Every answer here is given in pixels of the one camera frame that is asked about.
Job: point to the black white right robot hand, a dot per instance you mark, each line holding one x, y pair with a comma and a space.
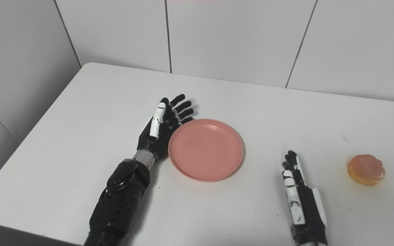
308, 215

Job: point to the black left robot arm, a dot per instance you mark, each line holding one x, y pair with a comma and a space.
121, 201

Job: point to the orange cream puff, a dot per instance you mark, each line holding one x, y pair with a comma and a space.
366, 170

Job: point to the pink round plate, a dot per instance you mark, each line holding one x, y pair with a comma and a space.
207, 150

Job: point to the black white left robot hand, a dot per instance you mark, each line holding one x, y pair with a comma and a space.
154, 136

